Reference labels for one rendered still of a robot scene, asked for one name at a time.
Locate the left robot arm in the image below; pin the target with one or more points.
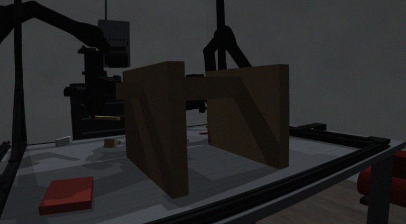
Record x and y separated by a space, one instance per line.
224 37

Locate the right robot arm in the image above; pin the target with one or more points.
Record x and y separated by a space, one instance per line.
91 35

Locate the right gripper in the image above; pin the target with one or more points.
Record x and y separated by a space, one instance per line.
93 102

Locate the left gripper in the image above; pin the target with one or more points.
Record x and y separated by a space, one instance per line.
189 105

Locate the dark brown wooden rail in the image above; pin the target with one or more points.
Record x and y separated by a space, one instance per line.
197 88

